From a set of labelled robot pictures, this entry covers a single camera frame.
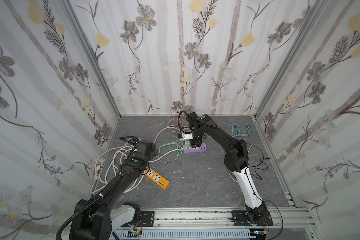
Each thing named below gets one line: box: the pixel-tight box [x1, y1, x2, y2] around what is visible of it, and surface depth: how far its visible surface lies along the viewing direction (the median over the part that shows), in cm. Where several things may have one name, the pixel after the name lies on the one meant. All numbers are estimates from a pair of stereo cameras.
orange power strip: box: [146, 168, 170, 190], surface depth 86 cm
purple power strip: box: [183, 143, 207, 153], surface depth 100 cm
